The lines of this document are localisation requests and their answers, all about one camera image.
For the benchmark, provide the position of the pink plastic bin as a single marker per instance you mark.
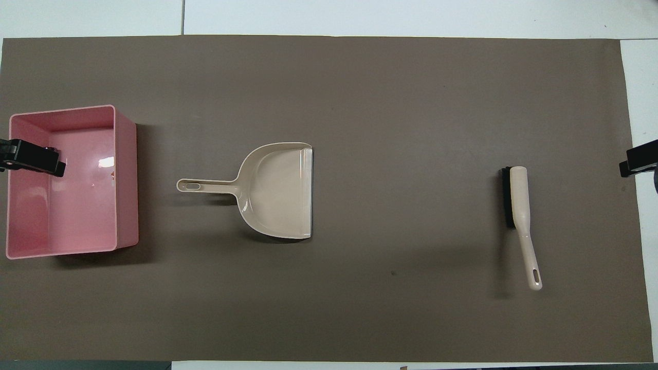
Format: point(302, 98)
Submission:
point(77, 216)

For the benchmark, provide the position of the beige brush with black bristles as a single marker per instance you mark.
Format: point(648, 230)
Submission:
point(520, 200)

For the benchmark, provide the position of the beige plastic dustpan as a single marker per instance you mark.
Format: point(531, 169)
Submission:
point(277, 190)

